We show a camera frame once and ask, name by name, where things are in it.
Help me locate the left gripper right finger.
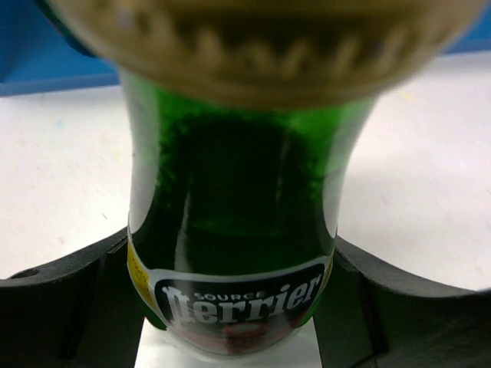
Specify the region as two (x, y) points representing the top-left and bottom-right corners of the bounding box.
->
(314, 238), (490, 367)

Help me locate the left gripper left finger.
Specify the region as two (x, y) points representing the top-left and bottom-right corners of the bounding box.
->
(1, 229), (143, 367)

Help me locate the green Perrier bottle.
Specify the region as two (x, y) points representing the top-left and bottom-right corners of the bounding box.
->
(50, 1), (486, 360)

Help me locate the blue and yellow shelf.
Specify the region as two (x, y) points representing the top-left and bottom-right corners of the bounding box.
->
(1, 1), (489, 109)

